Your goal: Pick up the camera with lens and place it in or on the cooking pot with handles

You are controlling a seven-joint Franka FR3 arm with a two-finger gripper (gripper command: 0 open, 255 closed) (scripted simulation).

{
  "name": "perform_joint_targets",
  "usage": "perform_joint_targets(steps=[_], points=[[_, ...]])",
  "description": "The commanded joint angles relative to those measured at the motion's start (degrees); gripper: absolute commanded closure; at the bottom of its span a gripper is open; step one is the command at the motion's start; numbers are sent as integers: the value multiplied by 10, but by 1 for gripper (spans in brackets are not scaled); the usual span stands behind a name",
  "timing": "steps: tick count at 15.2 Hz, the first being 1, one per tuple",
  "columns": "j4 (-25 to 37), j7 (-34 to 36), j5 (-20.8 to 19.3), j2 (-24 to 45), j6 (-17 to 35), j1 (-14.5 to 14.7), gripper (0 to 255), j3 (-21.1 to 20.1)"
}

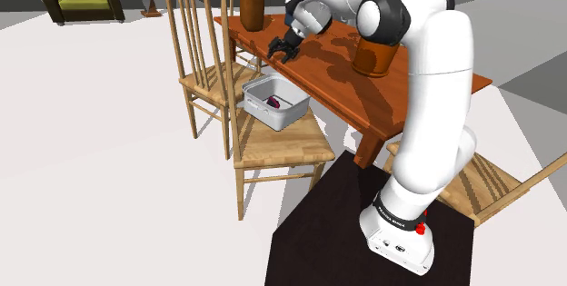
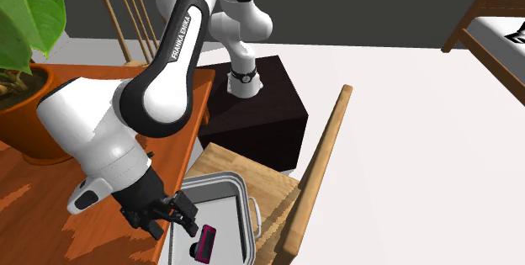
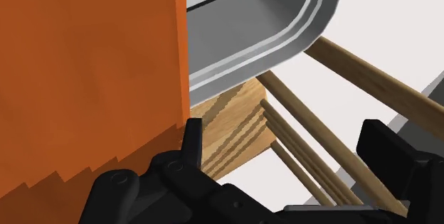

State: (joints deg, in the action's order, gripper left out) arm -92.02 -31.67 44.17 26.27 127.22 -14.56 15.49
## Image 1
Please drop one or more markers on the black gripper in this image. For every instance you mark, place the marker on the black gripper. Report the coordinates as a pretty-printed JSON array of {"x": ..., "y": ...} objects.
[{"x": 289, "y": 40}]

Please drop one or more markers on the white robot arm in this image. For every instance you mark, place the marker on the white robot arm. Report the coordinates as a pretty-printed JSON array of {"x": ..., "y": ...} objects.
[{"x": 436, "y": 112}]

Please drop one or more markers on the dark magenta object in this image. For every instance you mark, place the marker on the dark magenta object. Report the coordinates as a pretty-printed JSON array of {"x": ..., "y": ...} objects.
[{"x": 273, "y": 102}]

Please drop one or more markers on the tall brown vase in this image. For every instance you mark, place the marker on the tall brown vase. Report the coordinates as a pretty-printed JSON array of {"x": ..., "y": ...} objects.
[{"x": 252, "y": 8}]

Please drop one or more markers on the white plastic bin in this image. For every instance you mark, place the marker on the white plastic bin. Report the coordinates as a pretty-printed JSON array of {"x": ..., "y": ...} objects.
[{"x": 283, "y": 117}]

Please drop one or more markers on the orange-brown wooden table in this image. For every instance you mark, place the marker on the orange-brown wooden table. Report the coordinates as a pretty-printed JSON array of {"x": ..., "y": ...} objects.
[{"x": 345, "y": 86}]

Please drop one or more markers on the potted plant in brown pot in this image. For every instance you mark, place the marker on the potted plant in brown pot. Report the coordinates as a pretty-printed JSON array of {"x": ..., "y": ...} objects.
[{"x": 373, "y": 60}]

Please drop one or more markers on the dark robot stand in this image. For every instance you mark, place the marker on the dark robot stand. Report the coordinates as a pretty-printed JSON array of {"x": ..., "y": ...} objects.
[{"x": 328, "y": 232}]

